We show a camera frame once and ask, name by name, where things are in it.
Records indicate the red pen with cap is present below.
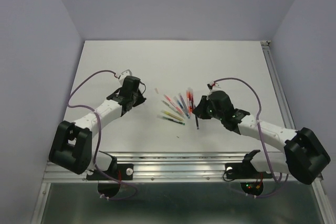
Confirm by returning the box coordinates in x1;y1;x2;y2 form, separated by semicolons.
190;88;196;112

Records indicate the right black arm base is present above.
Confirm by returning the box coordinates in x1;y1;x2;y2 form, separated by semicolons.
223;150;272;197

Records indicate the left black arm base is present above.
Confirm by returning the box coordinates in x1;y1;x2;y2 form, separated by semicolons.
86;152;138;201

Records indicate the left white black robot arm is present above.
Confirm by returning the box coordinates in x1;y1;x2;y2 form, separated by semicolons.
48;75;146;179

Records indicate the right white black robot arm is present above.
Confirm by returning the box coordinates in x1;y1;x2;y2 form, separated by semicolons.
193;91;331;185

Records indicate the pink pen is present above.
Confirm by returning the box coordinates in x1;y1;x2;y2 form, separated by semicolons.
164;94;184;115

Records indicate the yellow pen on table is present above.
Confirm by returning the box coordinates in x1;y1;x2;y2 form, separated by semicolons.
161;110;184;121

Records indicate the green tipped black pen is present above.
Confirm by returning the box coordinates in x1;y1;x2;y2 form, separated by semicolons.
157;115;185;125

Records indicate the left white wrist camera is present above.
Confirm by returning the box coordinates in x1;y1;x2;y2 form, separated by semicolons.
118;69;133;81

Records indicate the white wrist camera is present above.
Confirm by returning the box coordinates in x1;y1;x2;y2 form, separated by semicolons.
207;81;222;94
118;69;133;81

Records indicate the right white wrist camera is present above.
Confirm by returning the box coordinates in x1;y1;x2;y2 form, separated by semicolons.
207;81;222;94

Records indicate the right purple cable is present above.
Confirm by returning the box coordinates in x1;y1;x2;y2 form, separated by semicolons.
214;77;290;199

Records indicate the aluminium rail frame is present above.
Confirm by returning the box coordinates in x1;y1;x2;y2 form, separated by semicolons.
31;153;335;223

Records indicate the right side aluminium rail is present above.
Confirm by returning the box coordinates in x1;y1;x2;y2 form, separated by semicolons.
261;41;296;129

